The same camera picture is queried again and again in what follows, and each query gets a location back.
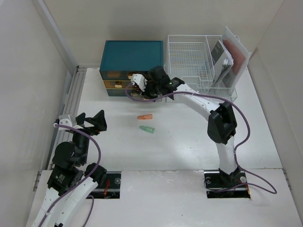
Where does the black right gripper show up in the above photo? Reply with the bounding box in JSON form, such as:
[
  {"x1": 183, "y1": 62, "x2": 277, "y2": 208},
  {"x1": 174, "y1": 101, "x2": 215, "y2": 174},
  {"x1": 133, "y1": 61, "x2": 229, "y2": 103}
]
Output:
[{"x1": 139, "y1": 79, "x2": 161, "y2": 102}]

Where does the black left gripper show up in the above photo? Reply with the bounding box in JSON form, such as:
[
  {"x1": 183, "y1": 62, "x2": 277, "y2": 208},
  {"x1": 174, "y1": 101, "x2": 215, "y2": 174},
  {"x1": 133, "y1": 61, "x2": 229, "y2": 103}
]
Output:
[{"x1": 73, "y1": 109, "x2": 106, "y2": 164}]

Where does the teal drawer cabinet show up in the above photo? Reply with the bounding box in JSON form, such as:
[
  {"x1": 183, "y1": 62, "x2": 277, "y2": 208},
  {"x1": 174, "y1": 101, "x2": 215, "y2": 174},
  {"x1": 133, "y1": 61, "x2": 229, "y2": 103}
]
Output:
[{"x1": 99, "y1": 40, "x2": 164, "y2": 96}]

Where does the Canon setup guide booklet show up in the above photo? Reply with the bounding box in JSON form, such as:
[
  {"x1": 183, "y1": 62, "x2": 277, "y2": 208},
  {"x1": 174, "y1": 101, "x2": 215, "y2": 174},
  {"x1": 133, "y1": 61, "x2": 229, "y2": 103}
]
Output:
[{"x1": 211, "y1": 40, "x2": 233, "y2": 87}]

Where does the clear mesh zip pouch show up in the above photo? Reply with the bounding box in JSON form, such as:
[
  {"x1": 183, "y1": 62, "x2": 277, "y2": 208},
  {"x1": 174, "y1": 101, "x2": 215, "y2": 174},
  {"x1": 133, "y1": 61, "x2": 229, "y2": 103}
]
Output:
[{"x1": 222, "y1": 26, "x2": 252, "y2": 89}]

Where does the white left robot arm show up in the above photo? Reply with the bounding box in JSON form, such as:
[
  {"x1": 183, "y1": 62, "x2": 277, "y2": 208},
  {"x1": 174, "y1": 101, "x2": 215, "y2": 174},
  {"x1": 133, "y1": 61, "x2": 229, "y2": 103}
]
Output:
[{"x1": 32, "y1": 110, "x2": 107, "y2": 227}]

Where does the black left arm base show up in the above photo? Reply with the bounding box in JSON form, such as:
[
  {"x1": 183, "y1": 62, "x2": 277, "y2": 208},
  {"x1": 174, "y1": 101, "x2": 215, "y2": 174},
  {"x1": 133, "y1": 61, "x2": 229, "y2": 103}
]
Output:
[{"x1": 89, "y1": 172, "x2": 122, "y2": 199}]

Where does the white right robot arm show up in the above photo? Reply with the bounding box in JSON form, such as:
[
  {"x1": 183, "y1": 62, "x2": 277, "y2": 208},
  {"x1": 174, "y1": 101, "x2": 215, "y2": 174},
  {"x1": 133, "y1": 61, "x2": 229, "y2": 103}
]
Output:
[{"x1": 78, "y1": 66, "x2": 238, "y2": 186}]

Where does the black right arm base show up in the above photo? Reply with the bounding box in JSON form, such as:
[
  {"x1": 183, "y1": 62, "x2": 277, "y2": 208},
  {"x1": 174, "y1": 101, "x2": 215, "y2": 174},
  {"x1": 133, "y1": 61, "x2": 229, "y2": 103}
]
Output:
[{"x1": 204, "y1": 170, "x2": 250, "y2": 199}]

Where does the orange transparent stapler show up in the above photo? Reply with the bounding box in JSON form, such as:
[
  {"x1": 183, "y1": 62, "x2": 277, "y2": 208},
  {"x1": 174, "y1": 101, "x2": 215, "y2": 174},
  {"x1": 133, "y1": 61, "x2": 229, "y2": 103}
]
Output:
[{"x1": 137, "y1": 114, "x2": 153, "y2": 120}]

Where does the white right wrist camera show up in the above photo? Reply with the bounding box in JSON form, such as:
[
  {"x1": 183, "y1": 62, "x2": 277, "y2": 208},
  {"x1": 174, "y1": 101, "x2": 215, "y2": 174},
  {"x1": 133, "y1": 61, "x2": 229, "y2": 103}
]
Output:
[{"x1": 131, "y1": 74, "x2": 148, "y2": 92}]

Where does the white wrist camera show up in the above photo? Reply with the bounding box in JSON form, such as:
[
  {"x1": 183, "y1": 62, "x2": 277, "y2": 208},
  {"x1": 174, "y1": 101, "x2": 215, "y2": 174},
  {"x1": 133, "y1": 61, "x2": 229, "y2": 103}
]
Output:
[
  {"x1": 131, "y1": 74, "x2": 148, "y2": 92},
  {"x1": 53, "y1": 114, "x2": 78, "y2": 128}
]

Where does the aluminium rail frame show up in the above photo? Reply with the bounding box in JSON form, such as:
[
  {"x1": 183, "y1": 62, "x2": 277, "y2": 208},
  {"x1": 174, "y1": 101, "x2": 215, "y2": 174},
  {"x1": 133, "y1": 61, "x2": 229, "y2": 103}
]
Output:
[{"x1": 45, "y1": 66, "x2": 99, "y2": 170}]

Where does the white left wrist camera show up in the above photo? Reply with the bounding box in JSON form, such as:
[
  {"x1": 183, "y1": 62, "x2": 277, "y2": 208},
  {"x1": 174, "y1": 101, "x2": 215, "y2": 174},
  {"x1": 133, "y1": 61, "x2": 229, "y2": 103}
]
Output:
[{"x1": 53, "y1": 114, "x2": 78, "y2": 128}]

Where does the white wire desk organizer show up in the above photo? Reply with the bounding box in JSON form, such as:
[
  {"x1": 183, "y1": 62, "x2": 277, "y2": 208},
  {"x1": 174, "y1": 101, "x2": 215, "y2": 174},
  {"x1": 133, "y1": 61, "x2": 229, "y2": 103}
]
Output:
[{"x1": 164, "y1": 35, "x2": 238, "y2": 102}]

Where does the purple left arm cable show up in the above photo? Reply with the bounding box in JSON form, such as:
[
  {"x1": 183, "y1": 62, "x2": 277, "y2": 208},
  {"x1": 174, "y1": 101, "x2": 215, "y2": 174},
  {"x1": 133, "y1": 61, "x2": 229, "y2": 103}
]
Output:
[{"x1": 37, "y1": 124, "x2": 103, "y2": 227}]

